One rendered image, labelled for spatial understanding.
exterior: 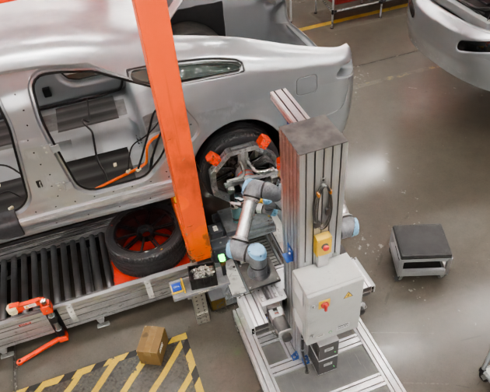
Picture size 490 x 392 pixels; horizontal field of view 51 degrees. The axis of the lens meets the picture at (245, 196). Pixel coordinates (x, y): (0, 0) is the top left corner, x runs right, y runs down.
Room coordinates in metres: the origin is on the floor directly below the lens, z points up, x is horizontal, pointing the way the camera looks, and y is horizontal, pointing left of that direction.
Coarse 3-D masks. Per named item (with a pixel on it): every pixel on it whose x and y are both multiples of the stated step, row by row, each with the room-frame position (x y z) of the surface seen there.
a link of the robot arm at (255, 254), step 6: (252, 246) 2.19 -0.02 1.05; (258, 246) 2.19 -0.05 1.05; (246, 252) 2.16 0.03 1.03; (252, 252) 2.14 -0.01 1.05; (258, 252) 2.14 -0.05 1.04; (264, 252) 2.14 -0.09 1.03; (246, 258) 2.13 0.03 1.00; (252, 258) 2.11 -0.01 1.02; (258, 258) 2.10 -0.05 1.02; (264, 258) 2.12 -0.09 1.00; (252, 264) 2.12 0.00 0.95; (258, 264) 2.10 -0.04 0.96; (264, 264) 2.12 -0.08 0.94
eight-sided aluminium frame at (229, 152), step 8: (248, 144) 3.16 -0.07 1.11; (256, 144) 3.16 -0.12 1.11; (224, 152) 3.10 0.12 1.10; (232, 152) 3.08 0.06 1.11; (240, 152) 3.10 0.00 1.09; (264, 152) 3.15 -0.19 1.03; (272, 152) 3.20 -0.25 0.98; (224, 160) 3.07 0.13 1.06; (216, 168) 3.05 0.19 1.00; (216, 184) 3.05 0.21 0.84; (216, 192) 3.04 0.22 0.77; (224, 192) 3.11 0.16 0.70
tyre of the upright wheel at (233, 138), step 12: (240, 120) 3.42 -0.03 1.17; (216, 132) 3.30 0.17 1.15; (228, 132) 3.26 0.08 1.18; (240, 132) 3.24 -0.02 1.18; (252, 132) 3.25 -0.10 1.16; (264, 132) 3.37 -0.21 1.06; (204, 144) 3.27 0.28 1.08; (216, 144) 3.18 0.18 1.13; (228, 144) 3.16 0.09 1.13; (204, 156) 3.18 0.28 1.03; (276, 156) 3.26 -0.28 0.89; (204, 168) 3.11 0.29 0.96; (204, 180) 3.11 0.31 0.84
